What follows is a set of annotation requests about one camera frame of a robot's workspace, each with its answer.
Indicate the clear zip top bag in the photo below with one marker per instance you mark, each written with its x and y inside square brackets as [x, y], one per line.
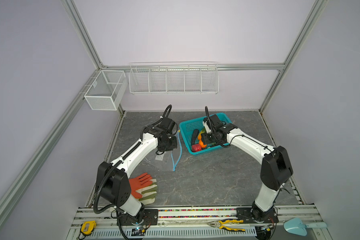
[168, 161]

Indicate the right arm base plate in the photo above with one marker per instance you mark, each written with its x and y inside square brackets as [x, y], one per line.
[251, 215]

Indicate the white mesh box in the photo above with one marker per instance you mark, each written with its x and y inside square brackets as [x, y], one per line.
[106, 91]

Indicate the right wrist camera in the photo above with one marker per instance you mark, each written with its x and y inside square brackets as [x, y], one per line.
[207, 126]

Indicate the white wire shelf basket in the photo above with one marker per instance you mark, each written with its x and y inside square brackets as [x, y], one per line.
[174, 78]

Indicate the small red pepper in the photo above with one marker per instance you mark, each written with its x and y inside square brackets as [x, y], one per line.
[196, 148]

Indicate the white slotted cable duct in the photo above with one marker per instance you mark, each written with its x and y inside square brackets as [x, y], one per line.
[170, 233]

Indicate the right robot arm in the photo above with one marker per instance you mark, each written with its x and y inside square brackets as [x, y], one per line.
[276, 168]

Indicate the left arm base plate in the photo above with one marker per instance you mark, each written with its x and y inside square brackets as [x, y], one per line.
[144, 217]

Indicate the teal plastic basket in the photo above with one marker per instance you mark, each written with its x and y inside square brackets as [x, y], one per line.
[187, 127]

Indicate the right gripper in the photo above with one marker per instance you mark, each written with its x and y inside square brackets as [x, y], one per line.
[205, 139]

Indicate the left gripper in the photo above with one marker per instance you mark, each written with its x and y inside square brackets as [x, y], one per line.
[174, 144]

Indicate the light blue scoop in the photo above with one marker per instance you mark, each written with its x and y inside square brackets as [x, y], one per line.
[297, 227]

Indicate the yellow orange mango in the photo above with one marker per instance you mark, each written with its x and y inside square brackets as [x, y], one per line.
[203, 145]

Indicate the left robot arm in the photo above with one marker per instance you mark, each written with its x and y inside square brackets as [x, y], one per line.
[113, 189]

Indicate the yellow tape measure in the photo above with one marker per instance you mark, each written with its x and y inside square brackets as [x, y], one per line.
[87, 228]

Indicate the red white work glove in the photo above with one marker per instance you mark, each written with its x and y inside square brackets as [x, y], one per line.
[144, 188]

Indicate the yellow handled pliers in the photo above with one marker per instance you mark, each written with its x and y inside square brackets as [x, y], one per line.
[231, 225]

